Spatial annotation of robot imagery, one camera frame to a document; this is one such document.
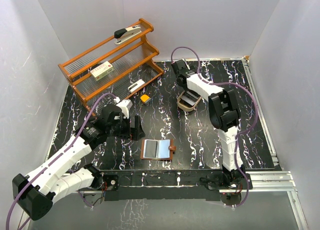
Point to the cream oval card tray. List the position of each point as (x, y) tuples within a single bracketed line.
[(188, 102)]

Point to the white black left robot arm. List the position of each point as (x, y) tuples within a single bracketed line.
[(41, 188)]

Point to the small white black device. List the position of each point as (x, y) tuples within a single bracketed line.
[(132, 88)]

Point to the orange wooden shelf rack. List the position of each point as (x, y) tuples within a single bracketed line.
[(123, 64)]

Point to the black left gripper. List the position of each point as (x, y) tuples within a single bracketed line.
[(136, 133)]

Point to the white staples box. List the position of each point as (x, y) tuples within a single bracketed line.
[(101, 70)]

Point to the yellow grey eraser block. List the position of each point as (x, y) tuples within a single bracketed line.
[(145, 99)]

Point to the brown leather card holder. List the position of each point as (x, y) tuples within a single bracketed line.
[(165, 150)]

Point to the grey credit card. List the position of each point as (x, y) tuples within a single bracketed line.
[(150, 149)]

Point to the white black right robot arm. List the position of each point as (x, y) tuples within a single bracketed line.
[(224, 115)]

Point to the aluminium frame rail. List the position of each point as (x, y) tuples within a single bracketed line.
[(274, 181)]

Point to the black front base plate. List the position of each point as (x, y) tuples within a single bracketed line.
[(163, 184)]

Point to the black white stapler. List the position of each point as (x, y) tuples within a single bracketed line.
[(124, 34)]

